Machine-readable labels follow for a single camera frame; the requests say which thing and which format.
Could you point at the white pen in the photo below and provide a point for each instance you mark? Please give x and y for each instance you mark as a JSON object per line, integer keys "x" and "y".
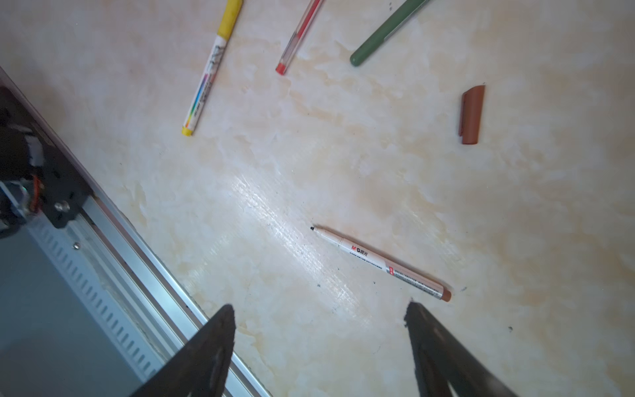
{"x": 204, "y": 86}
{"x": 384, "y": 264}

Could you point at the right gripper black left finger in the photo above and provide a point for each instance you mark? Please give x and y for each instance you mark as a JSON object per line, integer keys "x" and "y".
{"x": 201, "y": 366}

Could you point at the dark red pen cap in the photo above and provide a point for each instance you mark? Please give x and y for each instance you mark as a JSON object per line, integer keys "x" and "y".
{"x": 472, "y": 102}

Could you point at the red pen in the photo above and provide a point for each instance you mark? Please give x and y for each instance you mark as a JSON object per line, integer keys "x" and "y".
{"x": 297, "y": 36}

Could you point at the yellow pen cap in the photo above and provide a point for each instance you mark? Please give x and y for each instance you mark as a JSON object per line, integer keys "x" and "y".
{"x": 229, "y": 18}

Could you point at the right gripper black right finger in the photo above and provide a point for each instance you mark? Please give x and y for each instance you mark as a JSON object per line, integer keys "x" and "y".
{"x": 442, "y": 365}

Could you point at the green pen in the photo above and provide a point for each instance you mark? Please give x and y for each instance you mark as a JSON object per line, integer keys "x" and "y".
{"x": 386, "y": 30}

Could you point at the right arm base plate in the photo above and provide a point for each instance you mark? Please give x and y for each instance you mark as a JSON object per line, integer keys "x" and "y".
{"x": 47, "y": 181}

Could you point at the aluminium frame rail front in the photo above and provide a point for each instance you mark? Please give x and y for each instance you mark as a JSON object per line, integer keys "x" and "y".
{"x": 89, "y": 309}

